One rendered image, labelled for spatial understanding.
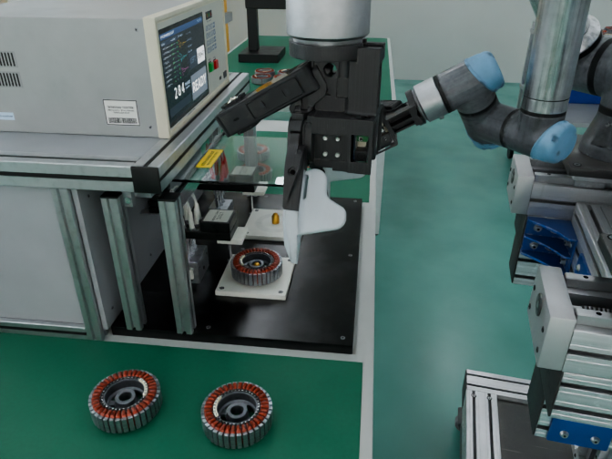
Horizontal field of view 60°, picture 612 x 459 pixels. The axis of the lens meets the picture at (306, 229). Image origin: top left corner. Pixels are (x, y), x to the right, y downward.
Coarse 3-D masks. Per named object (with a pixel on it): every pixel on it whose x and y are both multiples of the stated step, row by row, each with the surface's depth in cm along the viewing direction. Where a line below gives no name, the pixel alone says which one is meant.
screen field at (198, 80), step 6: (204, 66) 114; (198, 72) 110; (204, 72) 114; (192, 78) 107; (198, 78) 110; (204, 78) 114; (192, 84) 107; (198, 84) 110; (204, 84) 114; (192, 90) 107; (198, 90) 111; (204, 90) 115; (198, 96) 111
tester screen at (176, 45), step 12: (192, 24) 105; (168, 36) 93; (180, 36) 99; (192, 36) 105; (168, 48) 93; (180, 48) 99; (192, 48) 106; (204, 48) 113; (168, 60) 94; (180, 60) 100; (204, 60) 114; (168, 72) 94; (180, 72) 100; (192, 72) 107; (168, 84) 94; (168, 96) 95; (192, 96) 107; (168, 108) 95
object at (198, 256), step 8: (200, 248) 119; (192, 256) 116; (200, 256) 116; (208, 256) 122; (192, 264) 114; (200, 264) 116; (208, 264) 122; (200, 272) 117; (192, 280) 116; (200, 280) 117
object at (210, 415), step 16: (224, 384) 89; (240, 384) 88; (256, 384) 89; (208, 400) 85; (224, 400) 87; (240, 400) 88; (256, 400) 86; (208, 416) 82; (240, 416) 83; (256, 416) 82; (272, 416) 86; (208, 432) 82; (224, 432) 80; (240, 432) 80; (256, 432) 81
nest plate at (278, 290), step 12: (228, 264) 121; (288, 264) 121; (228, 276) 117; (288, 276) 117; (216, 288) 113; (228, 288) 113; (240, 288) 113; (252, 288) 113; (264, 288) 113; (276, 288) 113; (288, 288) 114
